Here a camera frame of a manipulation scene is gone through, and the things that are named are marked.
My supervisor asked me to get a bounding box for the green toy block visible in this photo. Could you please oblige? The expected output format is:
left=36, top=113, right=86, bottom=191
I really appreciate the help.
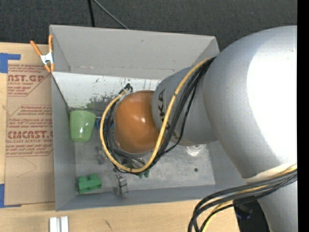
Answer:
left=77, top=174, right=103, bottom=194

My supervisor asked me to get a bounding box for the blue small thing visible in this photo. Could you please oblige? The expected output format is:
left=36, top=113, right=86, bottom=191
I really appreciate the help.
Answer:
left=96, top=116, right=114, bottom=131

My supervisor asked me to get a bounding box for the grey metal bin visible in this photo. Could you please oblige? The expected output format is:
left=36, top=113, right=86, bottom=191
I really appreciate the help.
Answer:
left=49, top=25, right=247, bottom=212

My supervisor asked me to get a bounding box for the green plastic cup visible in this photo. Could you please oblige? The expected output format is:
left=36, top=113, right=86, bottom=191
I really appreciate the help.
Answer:
left=69, top=109, right=97, bottom=143

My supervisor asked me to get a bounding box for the clear glass thing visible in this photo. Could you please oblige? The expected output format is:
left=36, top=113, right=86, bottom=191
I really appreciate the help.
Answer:
left=186, top=144, right=206, bottom=157

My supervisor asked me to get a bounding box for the brown cardboard board red print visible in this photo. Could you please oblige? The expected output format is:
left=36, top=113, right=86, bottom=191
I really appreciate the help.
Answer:
left=0, top=42, right=56, bottom=209

